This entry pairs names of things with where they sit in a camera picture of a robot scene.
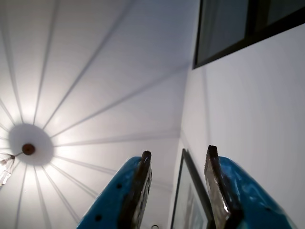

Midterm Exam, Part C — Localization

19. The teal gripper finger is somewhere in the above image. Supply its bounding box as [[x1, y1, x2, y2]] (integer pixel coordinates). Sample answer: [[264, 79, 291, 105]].
[[204, 145, 298, 229], [76, 150, 153, 229]]

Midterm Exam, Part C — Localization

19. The black framed window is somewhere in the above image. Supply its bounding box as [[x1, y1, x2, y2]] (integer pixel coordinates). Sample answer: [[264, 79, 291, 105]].
[[192, 0, 305, 70]]

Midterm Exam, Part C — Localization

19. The pendant ceiling lamp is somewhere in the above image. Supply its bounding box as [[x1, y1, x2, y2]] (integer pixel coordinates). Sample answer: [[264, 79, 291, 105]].
[[0, 143, 36, 188]]

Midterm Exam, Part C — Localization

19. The dark framed wall picture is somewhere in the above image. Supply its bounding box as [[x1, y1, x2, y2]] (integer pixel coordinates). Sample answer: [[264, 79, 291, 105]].
[[170, 147, 216, 229]]

